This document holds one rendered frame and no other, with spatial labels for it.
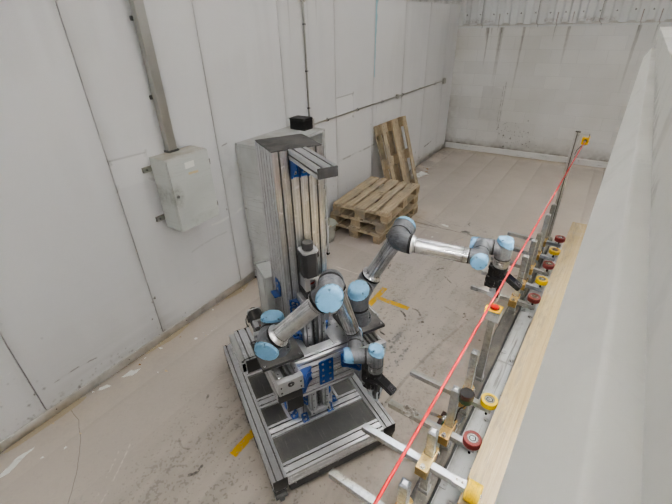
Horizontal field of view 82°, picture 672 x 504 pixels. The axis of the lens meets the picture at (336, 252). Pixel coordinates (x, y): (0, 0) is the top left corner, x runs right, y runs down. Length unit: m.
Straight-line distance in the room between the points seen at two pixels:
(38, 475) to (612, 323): 3.46
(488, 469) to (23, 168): 3.01
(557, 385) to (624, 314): 0.05
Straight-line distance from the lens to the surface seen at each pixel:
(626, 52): 8.97
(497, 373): 2.70
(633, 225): 0.33
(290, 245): 1.97
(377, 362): 1.92
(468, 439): 2.00
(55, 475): 3.46
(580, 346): 0.22
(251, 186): 4.00
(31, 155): 3.10
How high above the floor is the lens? 2.50
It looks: 30 degrees down
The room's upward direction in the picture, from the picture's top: 1 degrees counter-clockwise
